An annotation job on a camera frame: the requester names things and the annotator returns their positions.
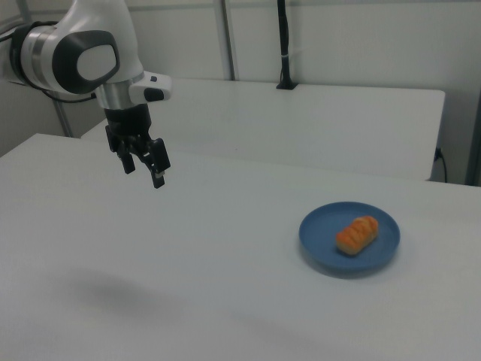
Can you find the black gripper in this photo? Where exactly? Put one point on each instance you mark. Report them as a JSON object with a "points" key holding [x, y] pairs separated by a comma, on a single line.
{"points": [[127, 118]]}

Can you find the orange bread roll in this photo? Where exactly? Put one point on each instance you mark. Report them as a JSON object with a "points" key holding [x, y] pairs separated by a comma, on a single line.
{"points": [[356, 235]]}

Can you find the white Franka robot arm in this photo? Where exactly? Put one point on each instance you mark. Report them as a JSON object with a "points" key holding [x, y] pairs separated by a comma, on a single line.
{"points": [[94, 30]]}

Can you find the white side table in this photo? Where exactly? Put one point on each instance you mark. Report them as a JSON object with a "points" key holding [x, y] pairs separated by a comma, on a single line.
{"points": [[300, 124]]}

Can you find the blue round plate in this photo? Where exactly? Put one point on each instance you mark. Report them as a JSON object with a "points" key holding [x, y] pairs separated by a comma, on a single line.
{"points": [[323, 233]]}

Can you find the aluminium frame post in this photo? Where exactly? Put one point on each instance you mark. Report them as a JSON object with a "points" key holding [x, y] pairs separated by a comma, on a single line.
{"points": [[229, 37], [64, 116]]}

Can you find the black camera stand pole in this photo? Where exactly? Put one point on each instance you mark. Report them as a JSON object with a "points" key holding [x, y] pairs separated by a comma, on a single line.
{"points": [[284, 45]]}

